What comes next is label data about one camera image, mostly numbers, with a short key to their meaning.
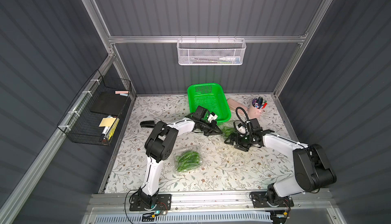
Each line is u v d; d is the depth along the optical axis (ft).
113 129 2.05
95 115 2.42
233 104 3.68
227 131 3.08
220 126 3.22
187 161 2.75
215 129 2.80
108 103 2.48
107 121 2.32
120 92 2.77
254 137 2.23
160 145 1.83
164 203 2.37
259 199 2.41
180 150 2.92
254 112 3.30
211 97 3.92
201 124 2.73
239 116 2.80
